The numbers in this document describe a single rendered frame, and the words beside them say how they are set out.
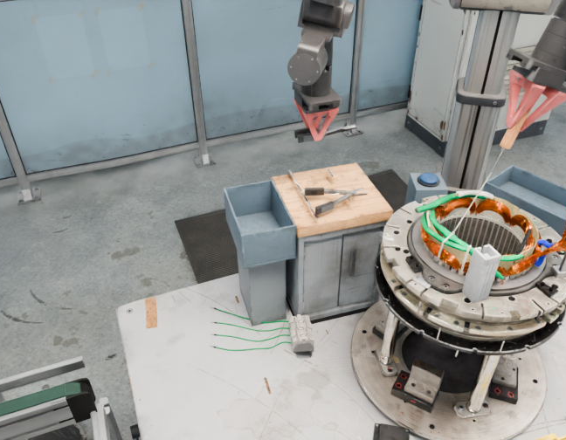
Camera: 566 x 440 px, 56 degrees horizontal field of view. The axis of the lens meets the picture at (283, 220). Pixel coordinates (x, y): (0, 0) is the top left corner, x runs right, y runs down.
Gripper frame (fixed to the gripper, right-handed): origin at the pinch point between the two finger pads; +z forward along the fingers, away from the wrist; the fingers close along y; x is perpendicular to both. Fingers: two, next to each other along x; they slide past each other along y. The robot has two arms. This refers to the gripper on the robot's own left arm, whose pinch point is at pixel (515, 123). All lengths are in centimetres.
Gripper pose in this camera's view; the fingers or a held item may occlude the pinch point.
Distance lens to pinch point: 86.8
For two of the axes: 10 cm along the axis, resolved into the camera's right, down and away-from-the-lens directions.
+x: -1.1, -5.3, 8.4
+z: -3.1, 8.2, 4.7
